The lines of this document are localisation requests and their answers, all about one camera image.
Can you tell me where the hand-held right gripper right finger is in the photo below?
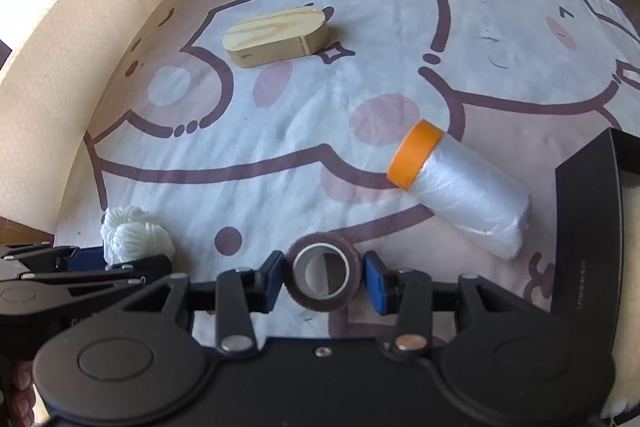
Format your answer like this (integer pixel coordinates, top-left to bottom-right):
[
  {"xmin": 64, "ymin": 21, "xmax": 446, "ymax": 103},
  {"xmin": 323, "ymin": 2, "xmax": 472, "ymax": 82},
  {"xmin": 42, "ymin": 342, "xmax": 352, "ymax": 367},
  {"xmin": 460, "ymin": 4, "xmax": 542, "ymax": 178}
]
[{"xmin": 364, "ymin": 251, "xmax": 553, "ymax": 355}]

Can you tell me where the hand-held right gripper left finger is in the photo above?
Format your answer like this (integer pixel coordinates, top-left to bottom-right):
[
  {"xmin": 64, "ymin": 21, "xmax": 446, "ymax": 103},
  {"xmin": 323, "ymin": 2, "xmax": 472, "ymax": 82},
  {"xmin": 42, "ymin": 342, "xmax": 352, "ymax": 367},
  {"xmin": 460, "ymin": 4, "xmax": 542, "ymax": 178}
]
[{"xmin": 122, "ymin": 250, "xmax": 286, "ymax": 354}]

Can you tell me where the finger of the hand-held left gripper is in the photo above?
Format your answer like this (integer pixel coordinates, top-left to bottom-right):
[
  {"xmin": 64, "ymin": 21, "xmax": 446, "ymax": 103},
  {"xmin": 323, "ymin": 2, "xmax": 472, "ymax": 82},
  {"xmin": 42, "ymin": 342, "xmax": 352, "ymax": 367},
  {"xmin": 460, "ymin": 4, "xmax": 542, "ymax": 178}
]
[
  {"xmin": 0, "ymin": 255, "xmax": 173, "ymax": 315},
  {"xmin": 0, "ymin": 244, "xmax": 109, "ymax": 279}
]

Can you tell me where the white yarn ball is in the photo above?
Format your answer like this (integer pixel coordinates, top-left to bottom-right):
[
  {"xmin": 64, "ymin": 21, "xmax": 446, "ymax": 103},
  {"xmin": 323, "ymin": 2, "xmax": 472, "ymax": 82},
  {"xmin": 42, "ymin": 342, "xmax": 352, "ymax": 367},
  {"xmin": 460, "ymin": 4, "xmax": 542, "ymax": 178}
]
[{"xmin": 100, "ymin": 204, "xmax": 177, "ymax": 265}]

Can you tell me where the brown tape roll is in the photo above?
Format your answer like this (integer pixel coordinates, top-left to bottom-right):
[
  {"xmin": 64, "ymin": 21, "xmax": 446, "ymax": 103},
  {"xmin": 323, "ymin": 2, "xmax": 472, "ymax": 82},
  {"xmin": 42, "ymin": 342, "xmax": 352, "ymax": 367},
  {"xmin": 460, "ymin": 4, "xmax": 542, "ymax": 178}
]
[{"xmin": 285, "ymin": 232, "xmax": 362, "ymax": 312}]

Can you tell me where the plastic film roll orange tape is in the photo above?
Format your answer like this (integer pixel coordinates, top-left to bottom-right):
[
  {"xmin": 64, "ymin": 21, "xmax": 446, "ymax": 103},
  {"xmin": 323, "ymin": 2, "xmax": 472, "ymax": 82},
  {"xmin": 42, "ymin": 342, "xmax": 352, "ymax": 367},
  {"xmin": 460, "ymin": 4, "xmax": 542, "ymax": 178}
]
[{"xmin": 386, "ymin": 119, "xmax": 532, "ymax": 262}]

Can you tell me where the black cardboard box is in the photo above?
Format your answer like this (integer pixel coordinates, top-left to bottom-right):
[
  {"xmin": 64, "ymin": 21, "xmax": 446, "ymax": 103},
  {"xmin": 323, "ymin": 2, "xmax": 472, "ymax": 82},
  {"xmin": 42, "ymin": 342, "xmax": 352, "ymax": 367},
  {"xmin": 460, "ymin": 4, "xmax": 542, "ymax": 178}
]
[{"xmin": 550, "ymin": 127, "xmax": 640, "ymax": 358}]

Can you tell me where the oval wooden box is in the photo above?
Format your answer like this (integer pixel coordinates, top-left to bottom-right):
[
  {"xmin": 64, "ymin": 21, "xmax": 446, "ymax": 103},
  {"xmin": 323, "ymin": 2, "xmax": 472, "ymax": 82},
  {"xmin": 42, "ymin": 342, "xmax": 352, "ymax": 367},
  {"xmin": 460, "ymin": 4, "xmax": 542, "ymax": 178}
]
[{"xmin": 222, "ymin": 5, "xmax": 331, "ymax": 69}]

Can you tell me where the person's left hand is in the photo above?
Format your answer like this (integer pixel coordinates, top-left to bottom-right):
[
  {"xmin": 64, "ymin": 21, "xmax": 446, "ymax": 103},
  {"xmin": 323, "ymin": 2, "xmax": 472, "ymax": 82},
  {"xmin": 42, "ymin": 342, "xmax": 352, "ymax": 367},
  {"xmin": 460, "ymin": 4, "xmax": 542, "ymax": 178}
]
[{"xmin": 0, "ymin": 357, "xmax": 48, "ymax": 427}]

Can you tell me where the bear printed blanket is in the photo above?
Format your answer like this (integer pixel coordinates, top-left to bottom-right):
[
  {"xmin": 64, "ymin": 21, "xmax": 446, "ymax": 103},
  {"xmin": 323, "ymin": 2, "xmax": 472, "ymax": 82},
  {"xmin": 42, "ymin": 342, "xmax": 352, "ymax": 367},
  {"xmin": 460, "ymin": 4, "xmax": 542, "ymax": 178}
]
[{"xmin": 52, "ymin": 0, "xmax": 640, "ymax": 343}]

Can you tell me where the white paper towel sheet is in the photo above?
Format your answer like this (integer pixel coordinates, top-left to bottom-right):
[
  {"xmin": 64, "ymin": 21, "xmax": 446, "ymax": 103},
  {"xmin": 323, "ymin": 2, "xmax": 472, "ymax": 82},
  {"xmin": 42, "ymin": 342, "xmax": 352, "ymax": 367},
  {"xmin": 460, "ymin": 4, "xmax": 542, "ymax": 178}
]
[{"xmin": 0, "ymin": 0, "xmax": 188, "ymax": 240}]

